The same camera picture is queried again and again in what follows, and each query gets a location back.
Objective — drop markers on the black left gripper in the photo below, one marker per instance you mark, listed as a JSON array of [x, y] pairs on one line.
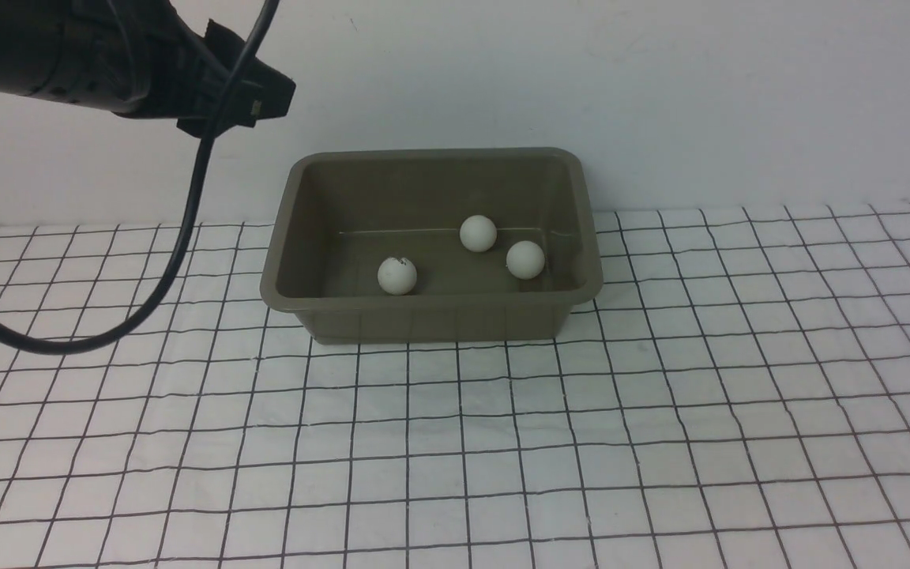
[[174, 73]]

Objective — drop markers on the white table-tennis ball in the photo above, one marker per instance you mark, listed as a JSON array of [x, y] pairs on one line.
[[525, 260], [478, 233], [397, 276]]

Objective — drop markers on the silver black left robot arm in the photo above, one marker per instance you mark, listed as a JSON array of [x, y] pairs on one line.
[[68, 52]]

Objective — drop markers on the olive green plastic bin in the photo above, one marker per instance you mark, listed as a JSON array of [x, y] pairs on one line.
[[343, 213]]

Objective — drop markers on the white black-grid tablecloth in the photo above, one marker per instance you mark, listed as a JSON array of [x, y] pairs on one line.
[[737, 396]]

